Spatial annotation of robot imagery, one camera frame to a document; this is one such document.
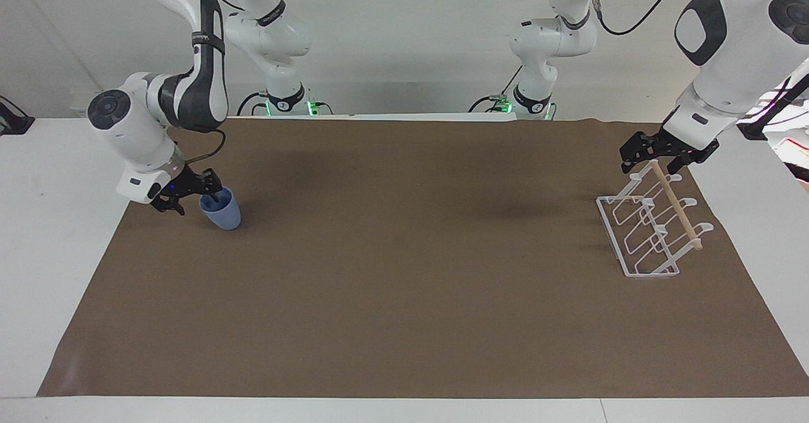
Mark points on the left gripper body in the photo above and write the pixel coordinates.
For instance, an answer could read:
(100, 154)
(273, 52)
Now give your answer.
(686, 149)

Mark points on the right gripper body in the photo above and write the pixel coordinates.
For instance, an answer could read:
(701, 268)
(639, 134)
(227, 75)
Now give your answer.
(182, 186)

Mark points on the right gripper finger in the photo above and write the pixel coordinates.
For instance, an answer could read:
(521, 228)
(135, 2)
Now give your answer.
(170, 205)
(212, 184)

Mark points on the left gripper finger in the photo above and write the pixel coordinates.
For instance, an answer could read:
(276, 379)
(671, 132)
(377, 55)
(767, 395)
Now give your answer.
(641, 147)
(677, 165)

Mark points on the blue cup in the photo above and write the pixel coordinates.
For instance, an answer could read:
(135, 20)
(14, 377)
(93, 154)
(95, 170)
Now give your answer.
(222, 214)

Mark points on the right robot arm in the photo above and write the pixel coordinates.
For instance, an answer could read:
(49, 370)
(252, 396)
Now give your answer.
(208, 88)

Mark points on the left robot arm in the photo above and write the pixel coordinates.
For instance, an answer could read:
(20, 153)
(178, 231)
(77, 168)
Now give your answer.
(733, 50)

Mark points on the black stand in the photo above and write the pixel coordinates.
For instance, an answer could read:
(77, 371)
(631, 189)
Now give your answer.
(752, 131)
(14, 121)

